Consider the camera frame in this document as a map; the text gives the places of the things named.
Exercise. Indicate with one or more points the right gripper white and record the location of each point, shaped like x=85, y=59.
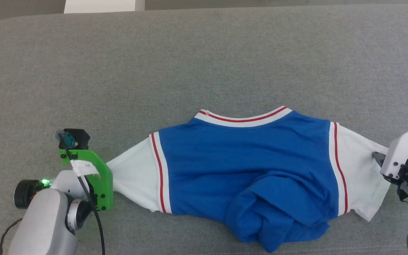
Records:
x=402, y=148

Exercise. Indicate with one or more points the left gripper green white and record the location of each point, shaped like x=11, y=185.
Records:
x=105, y=187

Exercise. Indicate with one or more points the blue white red-trimmed shirt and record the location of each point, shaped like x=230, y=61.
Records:
x=246, y=152

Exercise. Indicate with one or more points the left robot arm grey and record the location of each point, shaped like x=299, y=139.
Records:
x=41, y=223

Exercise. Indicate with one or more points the white rectangular block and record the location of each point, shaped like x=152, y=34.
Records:
x=101, y=6

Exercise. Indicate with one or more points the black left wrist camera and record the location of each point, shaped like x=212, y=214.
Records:
x=78, y=138

